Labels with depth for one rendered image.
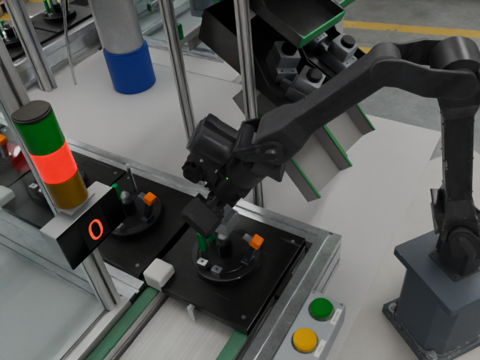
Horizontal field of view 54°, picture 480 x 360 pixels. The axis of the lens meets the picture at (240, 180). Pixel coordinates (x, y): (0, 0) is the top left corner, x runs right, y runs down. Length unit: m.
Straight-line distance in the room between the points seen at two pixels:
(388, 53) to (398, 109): 2.53
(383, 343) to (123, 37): 1.21
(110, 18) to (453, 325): 1.30
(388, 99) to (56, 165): 2.73
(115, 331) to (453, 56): 0.73
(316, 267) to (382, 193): 0.38
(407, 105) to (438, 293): 2.42
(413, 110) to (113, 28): 2.04
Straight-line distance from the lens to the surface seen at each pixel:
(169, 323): 0.97
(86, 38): 2.13
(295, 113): 0.65
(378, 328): 1.01
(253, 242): 0.86
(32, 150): 0.67
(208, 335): 0.94
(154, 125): 1.56
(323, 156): 1.10
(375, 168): 1.33
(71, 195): 0.71
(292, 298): 0.93
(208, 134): 0.69
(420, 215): 1.23
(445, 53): 0.62
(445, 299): 0.83
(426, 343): 0.97
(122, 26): 1.65
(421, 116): 3.09
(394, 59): 0.60
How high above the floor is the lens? 1.72
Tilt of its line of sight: 42 degrees down
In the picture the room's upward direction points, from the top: 7 degrees counter-clockwise
